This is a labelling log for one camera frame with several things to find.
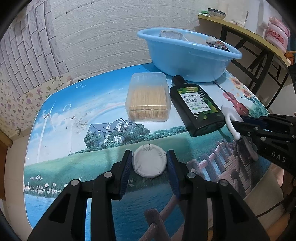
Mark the white round cake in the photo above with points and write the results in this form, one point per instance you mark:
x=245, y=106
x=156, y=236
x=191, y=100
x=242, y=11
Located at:
x=149, y=161

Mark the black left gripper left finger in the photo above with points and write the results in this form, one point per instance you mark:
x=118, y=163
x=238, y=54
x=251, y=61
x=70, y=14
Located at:
x=66, y=217

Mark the light blue plastic basin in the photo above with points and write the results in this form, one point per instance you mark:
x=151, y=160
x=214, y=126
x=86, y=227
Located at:
x=194, y=62

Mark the clear toothpick box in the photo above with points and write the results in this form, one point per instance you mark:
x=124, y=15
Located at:
x=148, y=97

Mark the clear glass bowl in basin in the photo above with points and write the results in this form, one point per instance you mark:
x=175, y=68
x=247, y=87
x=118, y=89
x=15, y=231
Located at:
x=171, y=34

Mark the ceramic bowl on shelf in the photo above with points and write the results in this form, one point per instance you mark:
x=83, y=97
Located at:
x=214, y=13

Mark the pink lunch box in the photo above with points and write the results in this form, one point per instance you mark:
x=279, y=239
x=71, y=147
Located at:
x=277, y=33

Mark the white plastic hook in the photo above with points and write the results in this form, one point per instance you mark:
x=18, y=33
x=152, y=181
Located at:
x=232, y=117

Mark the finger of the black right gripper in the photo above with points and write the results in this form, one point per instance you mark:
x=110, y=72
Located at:
x=246, y=122

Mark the wooden side table black legs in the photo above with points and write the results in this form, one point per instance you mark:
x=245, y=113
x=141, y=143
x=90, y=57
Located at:
x=269, y=60

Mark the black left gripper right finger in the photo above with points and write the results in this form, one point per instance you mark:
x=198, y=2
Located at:
x=232, y=217

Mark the black lotion bottle green label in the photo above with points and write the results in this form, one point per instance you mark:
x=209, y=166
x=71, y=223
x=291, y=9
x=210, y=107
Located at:
x=197, y=110

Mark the dark snack packet in basin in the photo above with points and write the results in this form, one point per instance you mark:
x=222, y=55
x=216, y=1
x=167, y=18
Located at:
x=214, y=42

